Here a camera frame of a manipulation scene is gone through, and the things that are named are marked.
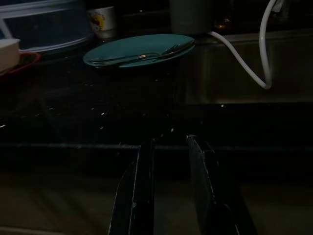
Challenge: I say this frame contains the steel spoon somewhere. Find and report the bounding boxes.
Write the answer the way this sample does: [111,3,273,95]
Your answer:
[116,40,196,68]

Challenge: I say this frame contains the white tiered food container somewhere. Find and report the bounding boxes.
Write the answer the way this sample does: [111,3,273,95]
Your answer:
[0,0,95,53]

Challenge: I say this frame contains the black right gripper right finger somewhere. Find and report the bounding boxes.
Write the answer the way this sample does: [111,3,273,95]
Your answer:
[187,134,257,235]

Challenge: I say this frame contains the grey water filter canister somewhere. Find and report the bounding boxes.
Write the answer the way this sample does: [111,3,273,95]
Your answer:
[168,0,216,35]

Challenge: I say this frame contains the steel fork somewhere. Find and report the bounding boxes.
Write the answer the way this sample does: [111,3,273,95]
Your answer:
[89,44,180,66]

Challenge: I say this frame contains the white flexible hose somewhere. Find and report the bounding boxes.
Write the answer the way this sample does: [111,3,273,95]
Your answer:
[207,0,282,90]

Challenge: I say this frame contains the light blue round plate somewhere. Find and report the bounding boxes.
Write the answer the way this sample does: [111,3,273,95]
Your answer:
[82,34,196,70]

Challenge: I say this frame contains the pink plate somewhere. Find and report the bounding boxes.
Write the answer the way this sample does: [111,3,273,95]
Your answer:
[0,51,42,76]

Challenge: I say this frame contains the white mug with red print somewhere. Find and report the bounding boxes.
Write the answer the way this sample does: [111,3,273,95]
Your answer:
[87,6,117,39]

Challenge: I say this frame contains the white bowl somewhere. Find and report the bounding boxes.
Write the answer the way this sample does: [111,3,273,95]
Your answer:
[0,38,22,74]

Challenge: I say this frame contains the stainless steel sink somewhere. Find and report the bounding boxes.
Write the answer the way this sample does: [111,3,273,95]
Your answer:
[182,30,313,105]

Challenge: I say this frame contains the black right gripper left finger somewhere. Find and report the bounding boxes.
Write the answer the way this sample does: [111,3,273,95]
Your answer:
[107,138,156,235]

